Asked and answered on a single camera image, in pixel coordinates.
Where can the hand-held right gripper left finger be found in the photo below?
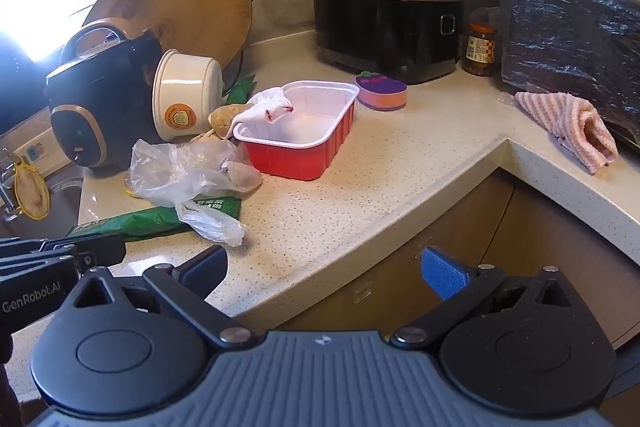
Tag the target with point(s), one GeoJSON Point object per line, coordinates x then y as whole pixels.
{"type": "Point", "coordinates": [205, 268]}

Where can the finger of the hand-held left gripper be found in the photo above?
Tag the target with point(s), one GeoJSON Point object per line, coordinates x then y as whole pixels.
{"type": "Point", "coordinates": [97, 251]}

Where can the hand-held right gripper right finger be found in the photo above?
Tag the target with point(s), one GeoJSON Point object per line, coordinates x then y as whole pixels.
{"type": "Point", "coordinates": [442, 274]}

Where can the green snack packet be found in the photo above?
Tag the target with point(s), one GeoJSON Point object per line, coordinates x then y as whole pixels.
{"type": "Point", "coordinates": [140, 222]}

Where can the red plastic tray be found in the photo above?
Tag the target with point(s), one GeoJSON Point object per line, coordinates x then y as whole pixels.
{"type": "Point", "coordinates": [295, 157]}

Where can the yellow mesh scrubber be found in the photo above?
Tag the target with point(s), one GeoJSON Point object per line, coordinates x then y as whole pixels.
{"type": "Point", "coordinates": [31, 194]}

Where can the clear plastic bag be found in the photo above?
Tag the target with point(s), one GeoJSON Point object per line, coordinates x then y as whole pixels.
{"type": "Point", "coordinates": [170, 172]}

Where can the metal faucet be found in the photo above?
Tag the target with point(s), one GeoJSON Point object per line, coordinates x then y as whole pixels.
{"type": "Point", "coordinates": [6, 192]}

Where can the small black rice cooker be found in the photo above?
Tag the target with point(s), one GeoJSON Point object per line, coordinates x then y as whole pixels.
{"type": "Point", "coordinates": [100, 107]}

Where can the brown potato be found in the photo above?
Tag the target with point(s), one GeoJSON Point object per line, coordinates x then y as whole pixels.
{"type": "Point", "coordinates": [220, 117]}

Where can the purple and orange sponge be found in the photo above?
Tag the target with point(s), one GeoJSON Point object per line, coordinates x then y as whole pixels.
{"type": "Point", "coordinates": [382, 92]}

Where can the pink striped towel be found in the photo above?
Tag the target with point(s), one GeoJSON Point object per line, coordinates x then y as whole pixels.
{"type": "Point", "coordinates": [570, 122]}

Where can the glass sauce jar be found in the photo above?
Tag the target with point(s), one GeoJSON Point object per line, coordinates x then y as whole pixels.
{"type": "Point", "coordinates": [479, 49]}

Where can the black plastic bag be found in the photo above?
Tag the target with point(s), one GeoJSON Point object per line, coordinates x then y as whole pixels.
{"type": "Point", "coordinates": [565, 42]}

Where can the large black cooker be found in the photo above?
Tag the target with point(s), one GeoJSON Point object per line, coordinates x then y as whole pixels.
{"type": "Point", "coordinates": [385, 17]}

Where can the round wooden cutting board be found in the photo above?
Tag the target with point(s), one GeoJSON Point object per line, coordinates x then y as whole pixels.
{"type": "Point", "coordinates": [190, 2]}

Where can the white wall outlet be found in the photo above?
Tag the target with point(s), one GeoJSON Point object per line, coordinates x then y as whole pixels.
{"type": "Point", "coordinates": [42, 154]}

